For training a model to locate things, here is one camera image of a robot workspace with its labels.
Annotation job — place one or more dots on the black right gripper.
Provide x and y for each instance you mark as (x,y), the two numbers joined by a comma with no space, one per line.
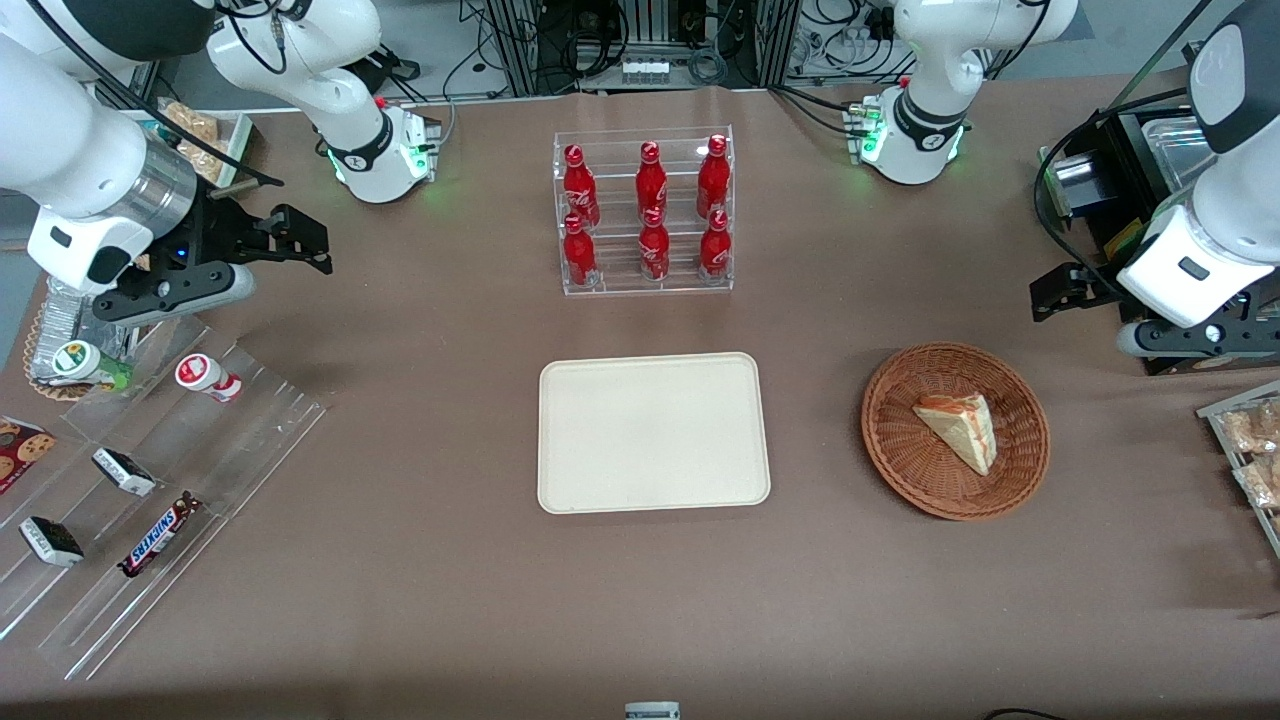
(218,236)

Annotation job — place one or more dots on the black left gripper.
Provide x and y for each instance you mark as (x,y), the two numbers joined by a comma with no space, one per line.
(1098,286)

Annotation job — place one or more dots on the triangular sandwich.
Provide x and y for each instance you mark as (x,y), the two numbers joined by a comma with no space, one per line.
(960,430)

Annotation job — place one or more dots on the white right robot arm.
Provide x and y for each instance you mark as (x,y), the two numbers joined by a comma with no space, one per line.
(60,130)

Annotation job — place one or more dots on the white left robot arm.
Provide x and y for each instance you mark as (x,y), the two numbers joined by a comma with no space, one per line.
(940,60)

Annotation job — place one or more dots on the white tray with green rim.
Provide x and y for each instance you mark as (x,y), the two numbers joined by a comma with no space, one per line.
(238,140)

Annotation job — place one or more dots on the wrapped bread in white tray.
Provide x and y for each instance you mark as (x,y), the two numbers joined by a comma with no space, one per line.
(195,130)

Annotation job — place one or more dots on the grey metal tray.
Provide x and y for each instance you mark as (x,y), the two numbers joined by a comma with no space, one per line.
(1225,425)

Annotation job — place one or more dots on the brown wicker basket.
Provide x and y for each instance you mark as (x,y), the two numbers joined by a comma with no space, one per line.
(900,450)

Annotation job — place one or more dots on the small round wicker basket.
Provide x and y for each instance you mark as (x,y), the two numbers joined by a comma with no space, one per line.
(35,360)

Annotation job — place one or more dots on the beige plastic tray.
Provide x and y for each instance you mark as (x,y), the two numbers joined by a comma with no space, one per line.
(650,435)

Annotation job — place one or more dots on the yellow control box red button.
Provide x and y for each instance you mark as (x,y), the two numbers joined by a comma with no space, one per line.
(1125,240)

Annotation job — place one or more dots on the red capped yogurt bottle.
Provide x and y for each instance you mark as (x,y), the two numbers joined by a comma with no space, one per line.
(205,377)

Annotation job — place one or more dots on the clear plastic food container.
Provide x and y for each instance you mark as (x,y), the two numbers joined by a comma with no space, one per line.
(1175,150)

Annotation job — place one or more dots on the clear acrylic stepped display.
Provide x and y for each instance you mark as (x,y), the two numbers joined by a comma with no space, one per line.
(230,440)

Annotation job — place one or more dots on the wrapped bread pack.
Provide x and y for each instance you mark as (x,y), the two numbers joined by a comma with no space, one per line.
(1255,430)
(1262,482)

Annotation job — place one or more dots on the clear plastic water bottle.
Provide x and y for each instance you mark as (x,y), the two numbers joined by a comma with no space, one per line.
(70,320)

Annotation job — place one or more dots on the green white drink bottle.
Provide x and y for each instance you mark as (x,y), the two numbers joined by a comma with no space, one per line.
(85,362)

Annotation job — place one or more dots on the red cola bottle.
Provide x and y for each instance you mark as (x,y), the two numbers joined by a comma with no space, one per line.
(715,248)
(654,250)
(579,190)
(713,180)
(651,185)
(579,255)

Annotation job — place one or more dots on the black white snack bar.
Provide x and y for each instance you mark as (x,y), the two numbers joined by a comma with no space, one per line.
(123,472)
(50,541)

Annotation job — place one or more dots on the clear acrylic bottle rack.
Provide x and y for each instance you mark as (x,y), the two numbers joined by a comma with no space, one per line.
(618,270)

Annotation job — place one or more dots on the snickers chocolate bar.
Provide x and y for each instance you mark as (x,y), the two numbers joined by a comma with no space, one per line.
(158,537)

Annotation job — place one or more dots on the chocolate chip cookie pack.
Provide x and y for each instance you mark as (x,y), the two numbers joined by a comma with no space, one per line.
(22,450)

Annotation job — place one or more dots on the white power strip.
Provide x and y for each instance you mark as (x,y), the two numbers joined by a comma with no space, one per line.
(645,72)

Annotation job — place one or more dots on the grey white device edge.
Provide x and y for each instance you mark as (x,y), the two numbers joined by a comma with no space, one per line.
(652,711)

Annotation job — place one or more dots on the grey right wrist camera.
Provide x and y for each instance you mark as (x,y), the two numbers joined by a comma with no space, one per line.
(200,290)

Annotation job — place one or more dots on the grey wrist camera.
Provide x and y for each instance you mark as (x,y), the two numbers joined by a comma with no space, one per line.
(200,290)
(1190,338)

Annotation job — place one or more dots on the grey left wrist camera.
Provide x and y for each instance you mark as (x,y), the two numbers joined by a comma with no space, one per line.
(1190,338)

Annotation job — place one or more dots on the aluminium equipment frame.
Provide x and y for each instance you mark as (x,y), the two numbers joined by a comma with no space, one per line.
(760,40)

